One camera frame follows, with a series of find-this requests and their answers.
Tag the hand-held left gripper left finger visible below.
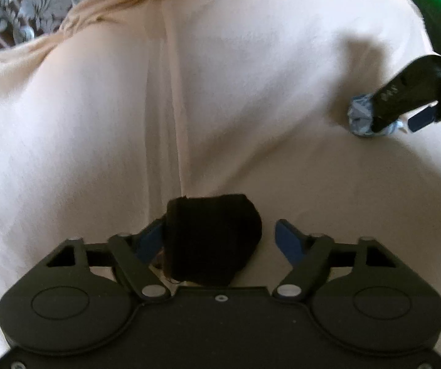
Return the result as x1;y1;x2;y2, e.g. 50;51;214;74
24;219;171;301

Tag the beige blanket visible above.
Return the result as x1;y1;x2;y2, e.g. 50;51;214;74
0;0;441;362

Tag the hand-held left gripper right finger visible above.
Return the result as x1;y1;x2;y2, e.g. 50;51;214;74
272;219;413;301

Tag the dark brown sock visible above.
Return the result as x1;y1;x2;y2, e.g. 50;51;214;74
158;194;263;287

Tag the white floral patterned fabric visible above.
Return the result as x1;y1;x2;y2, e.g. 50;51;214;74
0;0;108;50

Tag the blue and white sock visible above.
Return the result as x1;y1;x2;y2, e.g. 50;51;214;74
348;93;409;137

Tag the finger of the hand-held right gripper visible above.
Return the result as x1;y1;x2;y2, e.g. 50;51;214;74
407;102;441;133
370;54;441;133

